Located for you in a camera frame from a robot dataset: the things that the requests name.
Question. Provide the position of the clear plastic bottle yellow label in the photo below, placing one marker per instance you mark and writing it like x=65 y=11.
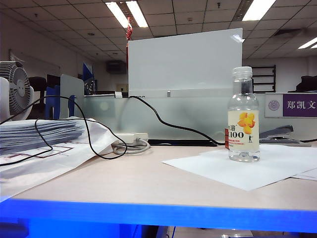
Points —
x=244 y=138

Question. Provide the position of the frosted glass desk partition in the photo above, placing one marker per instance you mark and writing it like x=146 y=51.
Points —
x=173 y=111

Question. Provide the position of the white power adapter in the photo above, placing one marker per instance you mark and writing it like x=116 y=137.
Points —
x=133 y=136

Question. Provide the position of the white partition clip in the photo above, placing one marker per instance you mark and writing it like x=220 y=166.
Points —
x=118 y=94

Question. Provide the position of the white board panel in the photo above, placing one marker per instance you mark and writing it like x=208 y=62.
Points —
x=183 y=62

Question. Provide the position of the rubik's cube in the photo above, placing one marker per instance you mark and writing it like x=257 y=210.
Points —
x=226 y=138

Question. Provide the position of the large white paper sheet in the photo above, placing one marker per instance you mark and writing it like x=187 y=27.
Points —
x=223 y=171

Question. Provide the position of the blue triangular flag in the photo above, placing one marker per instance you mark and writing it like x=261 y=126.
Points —
x=87 y=72

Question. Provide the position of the red tassel ornament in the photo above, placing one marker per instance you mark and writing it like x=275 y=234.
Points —
x=129 y=33

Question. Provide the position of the small white partition panel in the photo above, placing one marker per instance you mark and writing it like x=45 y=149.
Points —
x=71 y=85

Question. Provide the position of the paper stack in white bag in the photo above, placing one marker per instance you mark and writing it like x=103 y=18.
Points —
x=62 y=158

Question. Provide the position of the blue plastic stand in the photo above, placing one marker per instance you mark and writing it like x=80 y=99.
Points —
x=53 y=99

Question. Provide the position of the fluorescent ceiling light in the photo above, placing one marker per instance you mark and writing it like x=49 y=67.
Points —
x=308 y=43
x=137 y=13
x=257 y=10
x=116 y=13

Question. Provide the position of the black shelf rack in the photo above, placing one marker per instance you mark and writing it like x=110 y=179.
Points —
x=263 y=67

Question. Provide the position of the grey stapler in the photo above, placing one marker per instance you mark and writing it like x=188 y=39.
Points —
x=277 y=131

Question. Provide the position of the black office chair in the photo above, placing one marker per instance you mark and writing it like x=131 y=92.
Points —
x=37 y=83

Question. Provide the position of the grey flat tray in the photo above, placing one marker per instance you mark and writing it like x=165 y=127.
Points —
x=284 y=141

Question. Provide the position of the purple name plate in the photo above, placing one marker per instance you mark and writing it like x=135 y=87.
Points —
x=299 y=105

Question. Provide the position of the white desk fan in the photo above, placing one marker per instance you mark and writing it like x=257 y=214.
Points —
x=19 y=86

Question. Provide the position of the black hat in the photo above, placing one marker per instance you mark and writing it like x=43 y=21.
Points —
x=307 y=84

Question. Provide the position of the small white paper sheet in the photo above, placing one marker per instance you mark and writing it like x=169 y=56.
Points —
x=309 y=174

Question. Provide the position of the black wall box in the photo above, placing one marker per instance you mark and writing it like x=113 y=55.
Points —
x=116 y=67

